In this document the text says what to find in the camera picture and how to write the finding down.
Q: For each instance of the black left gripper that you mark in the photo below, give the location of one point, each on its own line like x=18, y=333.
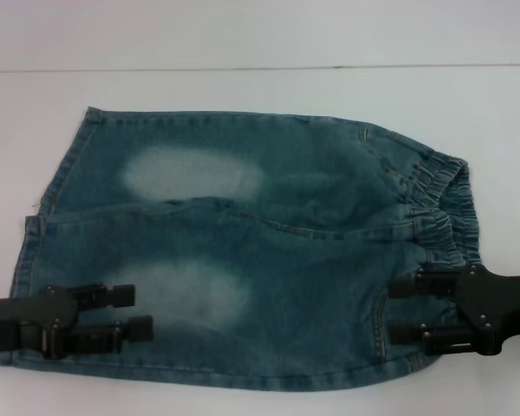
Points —
x=21, y=320

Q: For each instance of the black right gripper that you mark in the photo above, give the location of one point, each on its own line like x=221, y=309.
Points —
x=494, y=307

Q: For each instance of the blue denim shorts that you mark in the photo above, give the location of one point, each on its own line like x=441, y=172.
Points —
x=286, y=195

